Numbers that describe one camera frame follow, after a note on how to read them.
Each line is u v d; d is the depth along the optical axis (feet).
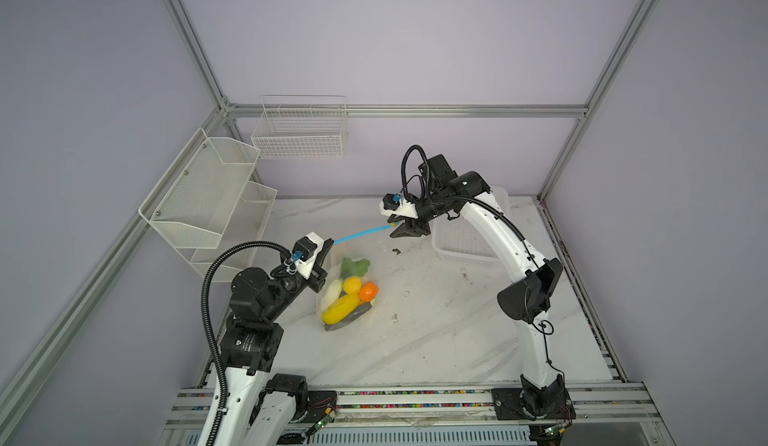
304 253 1.62
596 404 2.50
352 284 2.63
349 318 2.64
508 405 2.40
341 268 2.57
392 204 2.14
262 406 1.95
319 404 2.41
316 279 1.82
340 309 2.63
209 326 1.44
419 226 2.27
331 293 2.64
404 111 3.05
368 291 2.69
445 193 1.94
